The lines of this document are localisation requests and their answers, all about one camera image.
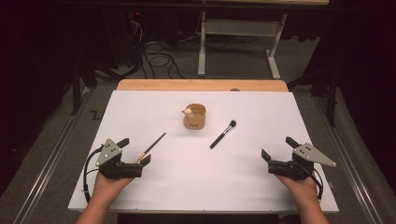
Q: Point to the person's right hand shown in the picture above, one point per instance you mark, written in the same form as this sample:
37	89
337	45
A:
299	188

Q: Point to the black makeup brush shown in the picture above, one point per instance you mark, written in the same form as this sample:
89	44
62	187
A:
222	134

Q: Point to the white board sheet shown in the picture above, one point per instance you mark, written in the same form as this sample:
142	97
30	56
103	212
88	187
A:
193	180

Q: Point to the tan bear brush holder cup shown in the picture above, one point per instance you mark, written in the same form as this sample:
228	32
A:
195	119

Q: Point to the small brown table grommet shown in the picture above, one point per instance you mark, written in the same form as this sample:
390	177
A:
234	90

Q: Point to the white desk frame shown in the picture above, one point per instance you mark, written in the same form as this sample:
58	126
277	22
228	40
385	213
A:
239	28

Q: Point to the wooden table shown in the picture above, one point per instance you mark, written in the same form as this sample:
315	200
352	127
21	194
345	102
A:
199	84

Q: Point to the person's left hand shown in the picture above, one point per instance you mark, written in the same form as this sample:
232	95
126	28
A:
109	186

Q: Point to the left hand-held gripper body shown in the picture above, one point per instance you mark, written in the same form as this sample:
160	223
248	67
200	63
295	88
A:
107	155

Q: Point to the metal floor rail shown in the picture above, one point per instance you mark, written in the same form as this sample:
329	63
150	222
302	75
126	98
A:
46	174
351	174

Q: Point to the thin black copper-ferrule brush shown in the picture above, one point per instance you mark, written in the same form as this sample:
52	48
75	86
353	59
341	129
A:
152	146

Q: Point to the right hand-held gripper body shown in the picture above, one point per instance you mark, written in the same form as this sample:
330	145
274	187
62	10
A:
306	154

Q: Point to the black metal stand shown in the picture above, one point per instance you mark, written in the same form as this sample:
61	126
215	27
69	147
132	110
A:
76	90
331	93

